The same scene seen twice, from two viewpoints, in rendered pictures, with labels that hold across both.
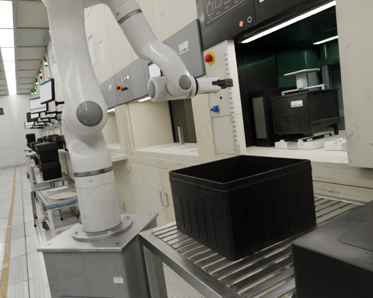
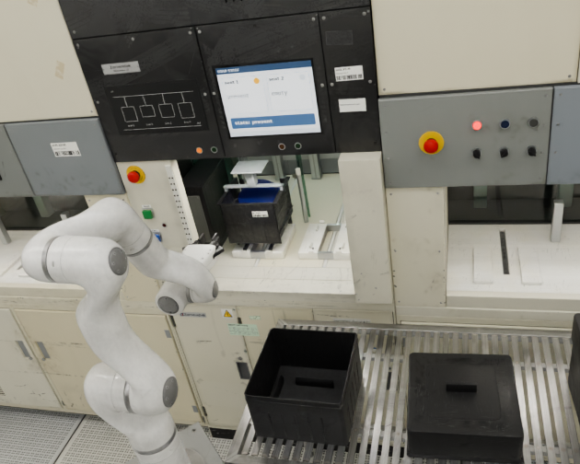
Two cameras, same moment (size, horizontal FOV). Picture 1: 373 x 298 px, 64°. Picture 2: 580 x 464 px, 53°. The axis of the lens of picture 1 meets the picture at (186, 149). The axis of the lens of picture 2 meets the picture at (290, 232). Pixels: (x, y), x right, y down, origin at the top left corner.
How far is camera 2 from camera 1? 1.25 m
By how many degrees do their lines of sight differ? 47
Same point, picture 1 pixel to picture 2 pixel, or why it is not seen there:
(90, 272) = not seen: outside the picture
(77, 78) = (141, 362)
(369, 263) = (453, 428)
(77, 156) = (148, 435)
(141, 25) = (158, 248)
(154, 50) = (179, 271)
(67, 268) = not seen: outside the picture
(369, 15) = (373, 198)
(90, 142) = not seen: hidden behind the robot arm
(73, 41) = (122, 324)
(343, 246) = (435, 420)
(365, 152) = (370, 293)
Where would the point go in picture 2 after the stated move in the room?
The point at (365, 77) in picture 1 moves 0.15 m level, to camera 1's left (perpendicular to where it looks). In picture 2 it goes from (369, 242) to (339, 267)
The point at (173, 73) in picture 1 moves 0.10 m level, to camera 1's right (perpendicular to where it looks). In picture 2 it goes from (207, 289) to (234, 270)
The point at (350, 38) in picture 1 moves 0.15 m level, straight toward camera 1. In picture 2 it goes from (355, 211) to (377, 234)
